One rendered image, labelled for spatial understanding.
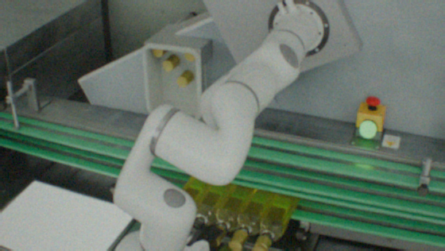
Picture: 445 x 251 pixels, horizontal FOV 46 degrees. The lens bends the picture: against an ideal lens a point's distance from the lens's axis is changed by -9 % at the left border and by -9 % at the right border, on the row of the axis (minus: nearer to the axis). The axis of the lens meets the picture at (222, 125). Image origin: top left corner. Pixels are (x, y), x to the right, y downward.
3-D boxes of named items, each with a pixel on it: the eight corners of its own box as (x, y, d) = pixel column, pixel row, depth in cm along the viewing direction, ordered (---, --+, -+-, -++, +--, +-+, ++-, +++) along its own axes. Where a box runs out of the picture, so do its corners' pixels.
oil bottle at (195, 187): (203, 175, 162) (171, 220, 145) (203, 159, 159) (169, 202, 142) (222, 179, 160) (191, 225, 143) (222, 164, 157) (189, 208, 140)
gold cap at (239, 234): (245, 243, 136) (238, 254, 132) (232, 236, 136) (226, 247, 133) (250, 234, 134) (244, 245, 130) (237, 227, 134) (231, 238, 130)
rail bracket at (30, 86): (41, 103, 188) (2, 135, 170) (34, 59, 179) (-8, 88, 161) (52, 106, 186) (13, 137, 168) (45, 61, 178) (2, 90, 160)
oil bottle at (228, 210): (242, 184, 158) (213, 230, 141) (242, 167, 155) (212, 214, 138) (261, 188, 156) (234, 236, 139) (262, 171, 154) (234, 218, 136)
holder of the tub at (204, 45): (162, 116, 174) (151, 129, 168) (156, 32, 160) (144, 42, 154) (214, 125, 169) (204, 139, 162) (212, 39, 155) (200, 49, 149)
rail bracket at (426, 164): (419, 164, 135) (413, 195, 124) (423, 140, 131) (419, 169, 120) (433, 167, 133) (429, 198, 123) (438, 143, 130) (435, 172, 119)
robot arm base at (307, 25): (261, 1, 137) (242, 20, 125) (307, -14, 131) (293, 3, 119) (285, 56, 142) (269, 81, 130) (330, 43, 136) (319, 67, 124)
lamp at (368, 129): (359, 133, 143) (357, 138, 141) (361, 117, 141) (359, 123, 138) (376, 136, 141) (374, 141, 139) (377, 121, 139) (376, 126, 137)
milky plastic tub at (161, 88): (160, 102, 171) (146, 114, 164) (156, 32, 160) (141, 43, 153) (214, 110, 166) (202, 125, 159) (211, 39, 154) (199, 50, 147)
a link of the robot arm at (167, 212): (213, 208, 108) (147, 170, 110) (243, 132, 93) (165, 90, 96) (171, 266, 96) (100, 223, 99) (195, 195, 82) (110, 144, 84)
